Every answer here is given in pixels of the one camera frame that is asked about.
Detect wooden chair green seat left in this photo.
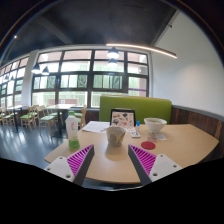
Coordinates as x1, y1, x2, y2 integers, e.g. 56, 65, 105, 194
20, 106, 37, 130

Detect red round coaster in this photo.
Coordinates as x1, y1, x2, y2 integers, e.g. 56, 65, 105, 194
141, 141, 156, 150

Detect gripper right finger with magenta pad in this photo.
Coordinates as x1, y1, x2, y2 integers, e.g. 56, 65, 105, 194
128, 145, 182, 186

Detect black framed picture stand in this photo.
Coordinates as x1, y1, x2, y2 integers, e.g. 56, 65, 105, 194
110, 109, 136, 131

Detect white ceramic bowl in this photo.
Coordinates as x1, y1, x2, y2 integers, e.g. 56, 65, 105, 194
144, 118, 167, 133

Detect green booth sofa back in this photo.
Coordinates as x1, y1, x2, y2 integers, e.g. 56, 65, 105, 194
99, 95, 172, 123

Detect small blue capped bottle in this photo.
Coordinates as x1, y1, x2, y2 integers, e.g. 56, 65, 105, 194
136, 121, 140, 131

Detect long linear ceiling light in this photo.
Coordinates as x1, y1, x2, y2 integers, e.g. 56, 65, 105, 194
106, 43, 177, 59

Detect white patterned paper cup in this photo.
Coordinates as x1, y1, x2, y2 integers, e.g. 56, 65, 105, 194
106, 126, 126, 147

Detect white paper sheets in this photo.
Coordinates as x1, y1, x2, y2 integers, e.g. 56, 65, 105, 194
82, 121, 110, 133

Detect black pendant lamp left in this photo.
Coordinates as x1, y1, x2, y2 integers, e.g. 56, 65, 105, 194
31, 63, 41, 74

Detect black pendant lamp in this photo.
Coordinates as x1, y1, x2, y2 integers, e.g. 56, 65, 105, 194
31, 63, 41, 74
107, 47, 119, 59

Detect wooden chair near window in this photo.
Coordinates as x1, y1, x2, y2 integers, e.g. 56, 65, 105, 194
75, 107, 86, 129

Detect wooden dining table background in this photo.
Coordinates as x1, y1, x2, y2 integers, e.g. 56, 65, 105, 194
49, 104, 73, 139

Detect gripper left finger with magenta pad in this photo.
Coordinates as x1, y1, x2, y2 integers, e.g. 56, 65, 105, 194
45, 145, 95, 186

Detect small white black device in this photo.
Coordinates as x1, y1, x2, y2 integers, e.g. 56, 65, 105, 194
131, 132, 140, 138

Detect white bottle with green liquid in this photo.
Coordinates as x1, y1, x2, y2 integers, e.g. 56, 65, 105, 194
66, 111, 80, 150

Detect small white card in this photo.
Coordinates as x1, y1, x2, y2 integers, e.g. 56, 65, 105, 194
155, 134, 167, 141

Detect wooden chair green seat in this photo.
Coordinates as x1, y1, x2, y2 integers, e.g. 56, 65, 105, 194
20, 106, 37, 130
36, 106, 56, 136

